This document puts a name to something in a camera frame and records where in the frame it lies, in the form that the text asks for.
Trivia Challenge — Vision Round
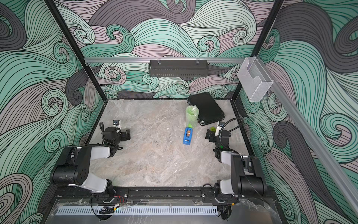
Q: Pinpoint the aluminium rail back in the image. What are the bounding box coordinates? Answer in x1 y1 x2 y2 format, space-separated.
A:
84 57 245 63

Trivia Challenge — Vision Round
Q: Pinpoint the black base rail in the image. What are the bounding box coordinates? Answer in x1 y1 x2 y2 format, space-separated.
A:
54 186 277 200

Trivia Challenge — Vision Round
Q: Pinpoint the clear plastic wall bin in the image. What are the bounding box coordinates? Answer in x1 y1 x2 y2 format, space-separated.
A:
237 57 273 102

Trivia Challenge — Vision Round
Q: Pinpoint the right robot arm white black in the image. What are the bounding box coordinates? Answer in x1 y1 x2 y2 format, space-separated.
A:
205 117 267 197

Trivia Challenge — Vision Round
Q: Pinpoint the aluminium rail right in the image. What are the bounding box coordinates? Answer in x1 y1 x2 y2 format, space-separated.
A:
258 59 358 214

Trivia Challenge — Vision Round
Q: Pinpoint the blue tape dispenser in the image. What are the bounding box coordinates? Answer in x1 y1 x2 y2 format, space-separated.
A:
183 127 193 145

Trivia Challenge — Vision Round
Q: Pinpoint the black wall tray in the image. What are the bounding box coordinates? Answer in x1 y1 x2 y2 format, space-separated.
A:
148 59 209 80

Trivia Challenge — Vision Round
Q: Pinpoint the white slotted cable duct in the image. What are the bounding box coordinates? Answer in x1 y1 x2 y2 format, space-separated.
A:
55 205 219 216

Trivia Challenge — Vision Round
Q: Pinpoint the aluminium rail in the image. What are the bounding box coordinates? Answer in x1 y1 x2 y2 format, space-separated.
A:
84 57 245 63
258 59 358 214

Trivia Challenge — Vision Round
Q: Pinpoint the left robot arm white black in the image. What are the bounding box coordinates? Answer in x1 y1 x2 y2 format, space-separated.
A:
49 120 131 197

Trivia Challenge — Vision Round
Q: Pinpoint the black flat case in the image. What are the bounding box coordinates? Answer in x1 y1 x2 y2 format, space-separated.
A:
187 92 225 126

